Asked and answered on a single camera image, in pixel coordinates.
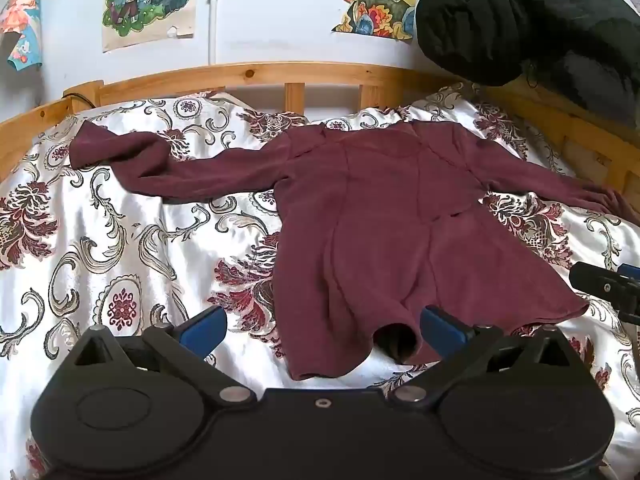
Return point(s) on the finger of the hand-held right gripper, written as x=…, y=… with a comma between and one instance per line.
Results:
x=602, y=286

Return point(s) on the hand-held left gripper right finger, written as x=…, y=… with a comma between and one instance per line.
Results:
x=442, y=331

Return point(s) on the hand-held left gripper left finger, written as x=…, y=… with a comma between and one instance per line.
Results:
x=204, y=329

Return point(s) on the maroon long-sleeved top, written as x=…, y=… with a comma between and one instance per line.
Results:
x=370, y=220

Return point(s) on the white floral bedspread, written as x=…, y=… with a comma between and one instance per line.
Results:
x=100, y=240

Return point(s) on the black puffy jacket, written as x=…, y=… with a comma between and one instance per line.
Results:
x=530, y=15

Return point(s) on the wooden bed frame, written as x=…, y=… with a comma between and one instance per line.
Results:
x=320, y=72

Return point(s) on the white wall pipe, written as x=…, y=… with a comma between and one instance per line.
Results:
x=214, y=12

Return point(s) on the cartoon girl green wall poster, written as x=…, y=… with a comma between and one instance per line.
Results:
x=150, y=2

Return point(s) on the orange-haired cartoon wall poster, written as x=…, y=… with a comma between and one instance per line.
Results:
x=22, y=22

